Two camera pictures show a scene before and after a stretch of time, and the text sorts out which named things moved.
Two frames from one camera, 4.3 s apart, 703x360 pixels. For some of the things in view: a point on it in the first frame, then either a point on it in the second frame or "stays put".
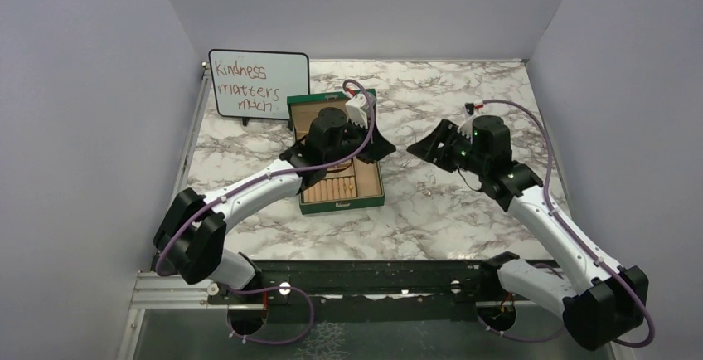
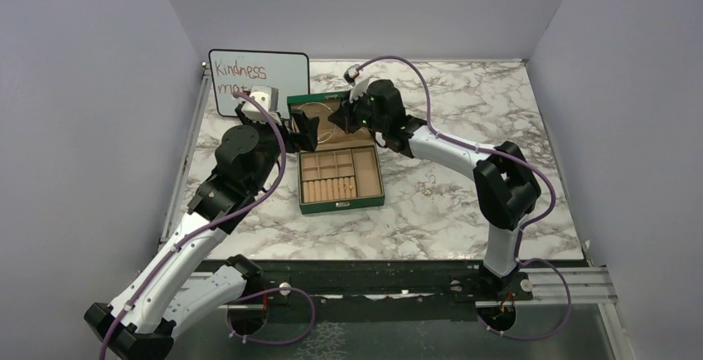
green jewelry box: x=353 y=186 stays put
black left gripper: x=376 y=147 to x=306 y=138
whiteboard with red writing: x=257 y=84 stays put
